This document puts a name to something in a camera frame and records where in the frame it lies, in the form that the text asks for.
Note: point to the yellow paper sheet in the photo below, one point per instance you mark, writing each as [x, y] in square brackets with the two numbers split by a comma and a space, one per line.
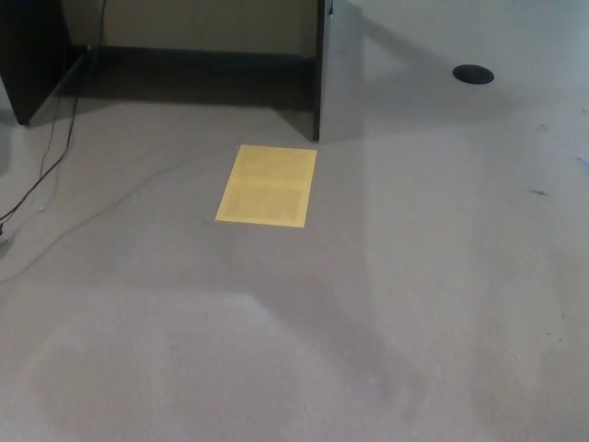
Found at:
[267, 186]

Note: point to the black round floor cap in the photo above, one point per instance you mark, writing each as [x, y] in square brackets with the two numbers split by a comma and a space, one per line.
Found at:
[473, 74]

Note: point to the dark wooden desk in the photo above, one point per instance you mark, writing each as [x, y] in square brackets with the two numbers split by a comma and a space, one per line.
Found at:
[27, 55]

